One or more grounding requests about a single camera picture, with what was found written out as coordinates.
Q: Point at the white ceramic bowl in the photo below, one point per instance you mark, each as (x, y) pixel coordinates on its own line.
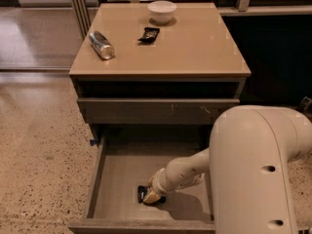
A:
(161, 12)

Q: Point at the tan drawer cabinet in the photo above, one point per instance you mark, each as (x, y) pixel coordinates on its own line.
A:
(194, 56)

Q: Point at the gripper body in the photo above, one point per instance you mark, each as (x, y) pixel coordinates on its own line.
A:
(158, 183)

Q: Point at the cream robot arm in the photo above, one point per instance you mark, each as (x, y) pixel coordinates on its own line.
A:
(247, 160)

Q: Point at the closed top drawer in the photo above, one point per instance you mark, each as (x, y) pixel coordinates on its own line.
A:
(159, 111)

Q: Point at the silver metal can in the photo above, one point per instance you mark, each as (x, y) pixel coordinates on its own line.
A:
(101, 45)

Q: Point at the black snack packet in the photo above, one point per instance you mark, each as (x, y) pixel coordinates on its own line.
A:
(150, 34)

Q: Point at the metal window frame post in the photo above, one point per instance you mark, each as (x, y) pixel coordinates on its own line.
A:
(82, 16)

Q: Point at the open middle drawer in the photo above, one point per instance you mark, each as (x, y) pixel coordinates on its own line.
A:
(127, 157)

